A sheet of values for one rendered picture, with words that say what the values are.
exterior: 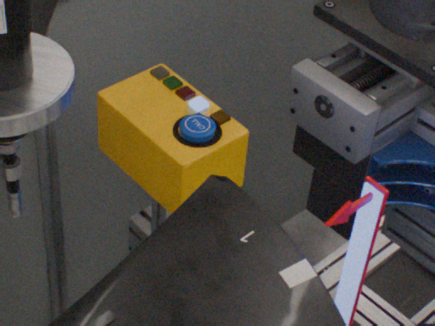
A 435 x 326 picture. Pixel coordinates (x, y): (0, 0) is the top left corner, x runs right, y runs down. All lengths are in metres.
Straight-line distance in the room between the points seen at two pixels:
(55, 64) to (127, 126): 0.60
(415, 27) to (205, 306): 0.66
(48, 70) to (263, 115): 1.56
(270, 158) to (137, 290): 1.41
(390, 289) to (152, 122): 1.11
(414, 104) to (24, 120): 0.94
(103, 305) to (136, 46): 0.93
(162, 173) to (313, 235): 1.41
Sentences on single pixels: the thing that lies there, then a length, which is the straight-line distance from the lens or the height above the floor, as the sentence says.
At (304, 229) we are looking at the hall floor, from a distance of 2.40.
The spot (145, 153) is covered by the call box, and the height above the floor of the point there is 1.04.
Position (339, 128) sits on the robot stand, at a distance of 1.24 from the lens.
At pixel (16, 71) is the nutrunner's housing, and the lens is 0.42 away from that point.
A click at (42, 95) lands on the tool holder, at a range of 0.42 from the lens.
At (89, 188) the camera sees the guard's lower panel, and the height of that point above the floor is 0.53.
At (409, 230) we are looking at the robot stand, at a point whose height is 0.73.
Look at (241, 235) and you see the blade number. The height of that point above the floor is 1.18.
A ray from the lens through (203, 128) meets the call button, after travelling 1.00.
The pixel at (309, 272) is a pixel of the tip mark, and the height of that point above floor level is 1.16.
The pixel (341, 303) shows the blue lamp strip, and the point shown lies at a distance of 0.92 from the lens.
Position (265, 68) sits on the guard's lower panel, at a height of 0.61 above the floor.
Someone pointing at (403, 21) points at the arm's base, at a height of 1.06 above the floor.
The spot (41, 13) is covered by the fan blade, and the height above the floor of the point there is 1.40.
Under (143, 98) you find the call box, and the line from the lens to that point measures 1.05.
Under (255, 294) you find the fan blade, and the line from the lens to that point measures 0.73.
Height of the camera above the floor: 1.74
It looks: 43 degrees down
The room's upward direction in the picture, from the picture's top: 5 degrees clockwise
